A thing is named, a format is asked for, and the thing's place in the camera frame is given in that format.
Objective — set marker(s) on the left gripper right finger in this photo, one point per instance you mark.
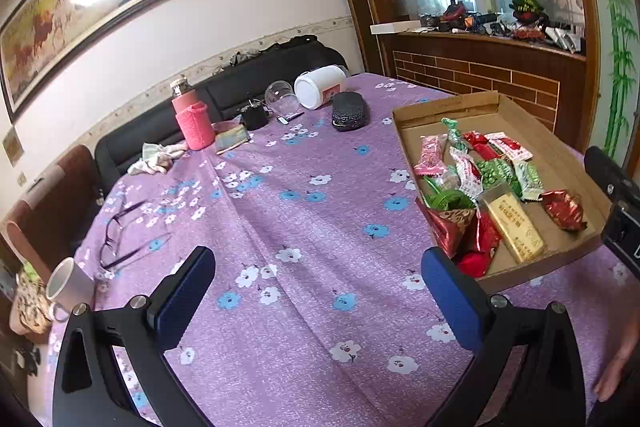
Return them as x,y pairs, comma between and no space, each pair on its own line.
548,388

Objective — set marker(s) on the small booklet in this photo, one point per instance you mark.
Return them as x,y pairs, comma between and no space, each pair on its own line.
229,135

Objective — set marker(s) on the black leather sofa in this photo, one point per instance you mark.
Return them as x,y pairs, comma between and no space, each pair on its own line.
224,93

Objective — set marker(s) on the purple floral tablecloth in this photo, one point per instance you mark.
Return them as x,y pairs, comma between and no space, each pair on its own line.
318,315

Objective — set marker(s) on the white fabric gloves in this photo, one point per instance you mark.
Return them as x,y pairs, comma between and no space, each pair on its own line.
157,158

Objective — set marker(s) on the green leaf snack packet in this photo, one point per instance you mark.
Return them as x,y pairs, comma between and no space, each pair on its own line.
445,198

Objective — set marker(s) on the framed horse painting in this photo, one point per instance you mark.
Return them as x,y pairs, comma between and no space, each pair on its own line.
80,1

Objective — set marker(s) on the wooden brick-pattern counter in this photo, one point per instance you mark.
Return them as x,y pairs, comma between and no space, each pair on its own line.
548,84

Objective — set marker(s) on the green pea snack bag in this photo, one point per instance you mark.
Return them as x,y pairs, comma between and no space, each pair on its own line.
520,176

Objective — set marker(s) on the green twisted candy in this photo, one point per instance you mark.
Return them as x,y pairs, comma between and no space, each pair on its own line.
454,136

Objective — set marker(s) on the dark red foil packet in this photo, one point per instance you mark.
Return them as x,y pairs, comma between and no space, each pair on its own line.
466,236

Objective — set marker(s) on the red long snack packet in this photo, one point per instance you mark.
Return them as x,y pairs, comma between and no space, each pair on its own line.
469,176

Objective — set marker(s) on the person's right hand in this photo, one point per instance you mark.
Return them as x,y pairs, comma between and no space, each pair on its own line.
612,375

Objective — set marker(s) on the pink knitted sleeve bottle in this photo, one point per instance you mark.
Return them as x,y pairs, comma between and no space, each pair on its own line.
191,114

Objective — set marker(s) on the black glasses case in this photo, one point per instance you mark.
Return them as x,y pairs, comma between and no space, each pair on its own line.
349,111

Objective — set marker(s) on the white plastic jar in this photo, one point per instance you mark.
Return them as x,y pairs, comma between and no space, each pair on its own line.
316,88

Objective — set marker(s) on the pink long snack packet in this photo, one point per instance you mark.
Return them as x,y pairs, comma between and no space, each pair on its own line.
431,161

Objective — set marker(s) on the small black cup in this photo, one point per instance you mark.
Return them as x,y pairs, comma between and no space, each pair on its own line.
255,115

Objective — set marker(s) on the shallow cardboard box tray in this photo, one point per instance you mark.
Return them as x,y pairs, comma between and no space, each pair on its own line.
557,165

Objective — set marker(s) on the purple framed eyeglasses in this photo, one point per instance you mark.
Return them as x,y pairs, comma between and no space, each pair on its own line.
132,232

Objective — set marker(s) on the clear glass jar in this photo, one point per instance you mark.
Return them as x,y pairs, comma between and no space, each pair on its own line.
281,99

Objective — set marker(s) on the dark red foil candy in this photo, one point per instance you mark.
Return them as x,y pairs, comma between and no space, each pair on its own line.
564,207

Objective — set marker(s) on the white ceramic mug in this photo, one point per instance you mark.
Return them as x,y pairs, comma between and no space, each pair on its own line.
68,285

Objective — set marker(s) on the red white snack packet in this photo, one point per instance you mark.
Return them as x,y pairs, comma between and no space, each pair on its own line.
508,147

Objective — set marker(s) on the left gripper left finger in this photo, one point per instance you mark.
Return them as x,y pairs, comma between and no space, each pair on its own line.
89,389

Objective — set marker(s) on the brown wooden chair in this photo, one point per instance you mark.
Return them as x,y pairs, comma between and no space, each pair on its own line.
52,217

